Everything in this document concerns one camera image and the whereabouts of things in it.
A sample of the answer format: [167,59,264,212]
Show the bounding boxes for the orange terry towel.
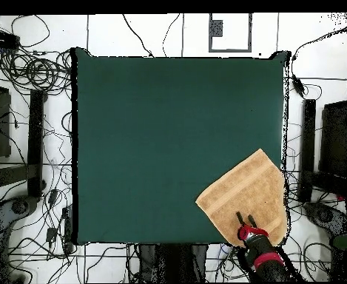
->
[195,148,288,248]

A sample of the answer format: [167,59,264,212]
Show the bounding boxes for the black stand foot with caster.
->
[304,202,347,239]
[0,195,39,239]

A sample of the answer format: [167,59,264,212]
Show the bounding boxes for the black floor beam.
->
[297,98,317,203]
[27,89,46,198]

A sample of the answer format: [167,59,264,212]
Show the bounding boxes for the black power adapter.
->
[291,75,306,98]

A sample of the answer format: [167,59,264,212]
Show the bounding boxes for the dark green table cloth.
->
[75,47,289,246]

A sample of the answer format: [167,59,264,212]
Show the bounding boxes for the small grey floor box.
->
[209,19,223,38]

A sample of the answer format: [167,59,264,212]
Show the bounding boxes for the black power strip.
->
[0,28,21,50]

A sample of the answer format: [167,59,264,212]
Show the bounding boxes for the white cable plug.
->
[219,243,233,258]

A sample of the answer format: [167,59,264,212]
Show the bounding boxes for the long black cable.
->
[290,13,347,76]

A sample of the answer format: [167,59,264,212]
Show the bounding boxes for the thin black cable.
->
[161,13,182,58]
[121,13,154,58]

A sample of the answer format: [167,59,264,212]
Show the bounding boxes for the coiled black cables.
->
[0,49,73,93]

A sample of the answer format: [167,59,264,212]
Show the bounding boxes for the looped black cable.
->
[10,14,51,49]

